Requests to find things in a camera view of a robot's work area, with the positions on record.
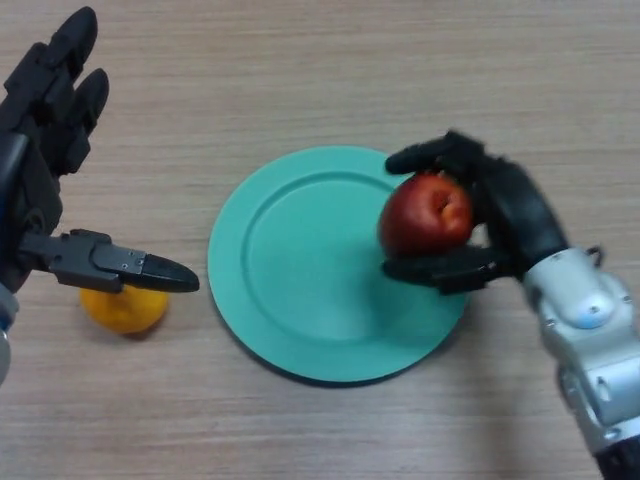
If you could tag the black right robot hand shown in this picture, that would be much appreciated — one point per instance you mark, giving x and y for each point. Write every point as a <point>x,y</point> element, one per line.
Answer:
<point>520,210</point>

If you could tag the green round plate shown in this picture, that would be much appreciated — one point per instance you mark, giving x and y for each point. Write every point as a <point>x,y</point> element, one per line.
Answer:
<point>310,280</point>

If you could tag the yellow orange pear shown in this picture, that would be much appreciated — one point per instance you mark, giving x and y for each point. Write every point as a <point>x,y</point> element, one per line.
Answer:
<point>125,312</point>

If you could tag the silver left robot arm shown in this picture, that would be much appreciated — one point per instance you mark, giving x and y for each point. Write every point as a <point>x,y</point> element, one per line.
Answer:
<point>4,345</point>

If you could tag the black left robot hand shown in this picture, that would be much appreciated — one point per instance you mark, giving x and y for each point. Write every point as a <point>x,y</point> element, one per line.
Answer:
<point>35,140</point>

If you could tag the red apple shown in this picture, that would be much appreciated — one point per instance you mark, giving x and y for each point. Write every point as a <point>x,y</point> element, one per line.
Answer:
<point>420,215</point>

